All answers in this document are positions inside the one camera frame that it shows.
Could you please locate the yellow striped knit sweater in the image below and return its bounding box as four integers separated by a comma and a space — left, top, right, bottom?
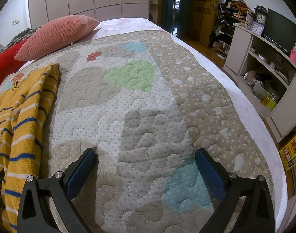
0, 63, 60, 232

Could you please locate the cluttered clothes rack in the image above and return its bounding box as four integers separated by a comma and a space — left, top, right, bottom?
209, 0, 254, 60

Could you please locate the yellow printed box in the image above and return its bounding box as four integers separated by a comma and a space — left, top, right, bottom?
279, 134, 296, 171

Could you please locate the white open shelf cabinet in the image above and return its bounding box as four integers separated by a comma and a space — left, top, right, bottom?
224, 26, 296, 142

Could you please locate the red floral long pillow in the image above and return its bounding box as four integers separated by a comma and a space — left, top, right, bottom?
0, 39, 27, 85

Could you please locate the patchwork heart quilt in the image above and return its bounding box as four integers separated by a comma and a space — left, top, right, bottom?
0, 30, 274, 232

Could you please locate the pink bottle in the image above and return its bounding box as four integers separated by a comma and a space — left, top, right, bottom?
290, 44, 296, 63

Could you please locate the grey knit blanket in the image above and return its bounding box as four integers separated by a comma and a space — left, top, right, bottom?
0, 26, 41, 54

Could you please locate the black television screen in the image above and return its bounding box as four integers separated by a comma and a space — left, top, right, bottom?
264, 9, 296, 53

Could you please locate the purple square desk clock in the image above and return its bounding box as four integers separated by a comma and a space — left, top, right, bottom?
249, 21, 265, 36

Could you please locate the dark ornate mantel clock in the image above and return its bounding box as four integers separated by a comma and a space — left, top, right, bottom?
254, 5, 268, 26

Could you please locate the wooden door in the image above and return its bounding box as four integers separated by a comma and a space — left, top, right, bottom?
187, 0, 218, 46

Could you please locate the pink corduroy pillow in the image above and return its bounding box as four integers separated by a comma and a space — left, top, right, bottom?
14, 15, 100, 61

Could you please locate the wall light switch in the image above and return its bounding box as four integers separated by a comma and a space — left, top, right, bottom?
12, 19, 19, 26

